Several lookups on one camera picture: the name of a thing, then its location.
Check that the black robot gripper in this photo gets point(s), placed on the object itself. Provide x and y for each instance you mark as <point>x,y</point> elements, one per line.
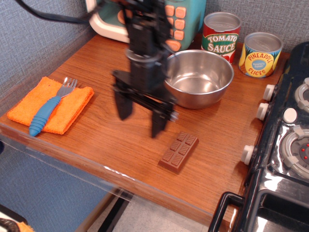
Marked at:
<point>145,85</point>

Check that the brown chocolate bar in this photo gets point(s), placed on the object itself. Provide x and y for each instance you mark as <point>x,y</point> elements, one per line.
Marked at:
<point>180,150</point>

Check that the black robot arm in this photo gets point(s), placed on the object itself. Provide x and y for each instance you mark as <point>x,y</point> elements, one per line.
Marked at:
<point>148,30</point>

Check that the silver metal pan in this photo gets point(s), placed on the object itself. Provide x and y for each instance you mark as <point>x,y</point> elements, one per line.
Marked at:
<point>197,78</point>

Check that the teal toy microwave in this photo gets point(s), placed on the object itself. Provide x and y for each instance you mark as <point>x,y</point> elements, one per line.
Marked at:
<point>185,16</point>

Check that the white stove knob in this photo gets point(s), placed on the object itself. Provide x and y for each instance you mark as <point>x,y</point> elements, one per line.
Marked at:
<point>247,154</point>
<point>262,111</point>
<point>268,92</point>

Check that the orange folded cloth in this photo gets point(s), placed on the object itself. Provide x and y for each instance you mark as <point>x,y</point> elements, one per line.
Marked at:
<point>63,115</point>

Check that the tomato sauce can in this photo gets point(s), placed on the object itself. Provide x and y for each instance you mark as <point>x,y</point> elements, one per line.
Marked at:
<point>221,34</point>

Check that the pineapple slices can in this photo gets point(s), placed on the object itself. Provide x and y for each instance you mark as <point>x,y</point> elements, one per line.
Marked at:
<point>260,54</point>

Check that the black toy stove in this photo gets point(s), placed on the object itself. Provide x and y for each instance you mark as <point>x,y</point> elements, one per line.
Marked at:
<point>276,197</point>

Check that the blue handled fork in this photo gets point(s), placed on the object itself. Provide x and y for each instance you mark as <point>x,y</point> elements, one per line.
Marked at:
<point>41,117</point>

